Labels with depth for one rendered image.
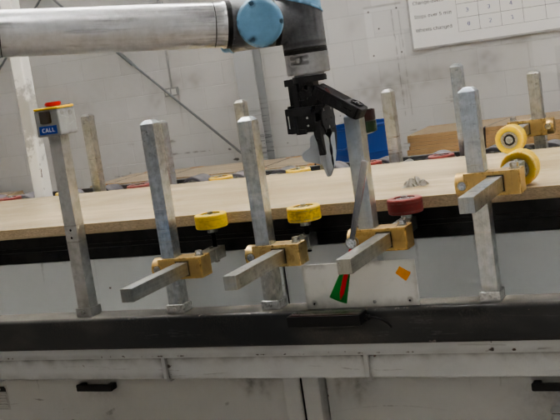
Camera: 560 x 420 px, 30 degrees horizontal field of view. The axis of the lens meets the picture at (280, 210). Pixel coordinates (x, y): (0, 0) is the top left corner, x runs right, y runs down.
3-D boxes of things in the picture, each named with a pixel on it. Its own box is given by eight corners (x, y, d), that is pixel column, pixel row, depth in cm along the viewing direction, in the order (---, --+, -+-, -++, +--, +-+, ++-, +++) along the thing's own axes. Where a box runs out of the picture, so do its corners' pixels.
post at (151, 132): (184, 322, 246) (152, 119, 240) (171, 322, 248) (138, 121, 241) (191, 317, 249) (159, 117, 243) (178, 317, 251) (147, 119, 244)
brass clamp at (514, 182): (521, 194, 207) (518, 169, 207) (455, 199, 213) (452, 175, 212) (527, 189, 213) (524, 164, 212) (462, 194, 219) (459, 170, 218)
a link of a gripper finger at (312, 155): (308, 177, 220) (302, 134, 219) (334, 175, 218) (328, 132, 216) (302, 180, 217) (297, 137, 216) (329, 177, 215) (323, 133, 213)
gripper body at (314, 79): (302, 133, 223) (293, 77, 221) (339, 129, 219) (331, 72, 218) (287, 137, 216) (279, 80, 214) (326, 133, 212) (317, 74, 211)
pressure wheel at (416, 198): (422, 247, 232) (416, 197, 231) (387, 250, 235) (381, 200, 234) (432, 240, 239) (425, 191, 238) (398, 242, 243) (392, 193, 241)
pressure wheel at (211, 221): (237, 255, 256) (230, 209, 255) (207, 262, 253) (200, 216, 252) (226, 252, 264) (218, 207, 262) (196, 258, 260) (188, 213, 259)
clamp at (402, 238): (407, 250, 220) (405, 227, 219) (348, 253, 225) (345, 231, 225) (415, 244, 225) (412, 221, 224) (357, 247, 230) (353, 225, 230)
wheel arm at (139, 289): (135, 306, 221) (132, 286, 220) (122, 307, 222) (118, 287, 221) (227, 259, 260) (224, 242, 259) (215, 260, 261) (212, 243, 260)
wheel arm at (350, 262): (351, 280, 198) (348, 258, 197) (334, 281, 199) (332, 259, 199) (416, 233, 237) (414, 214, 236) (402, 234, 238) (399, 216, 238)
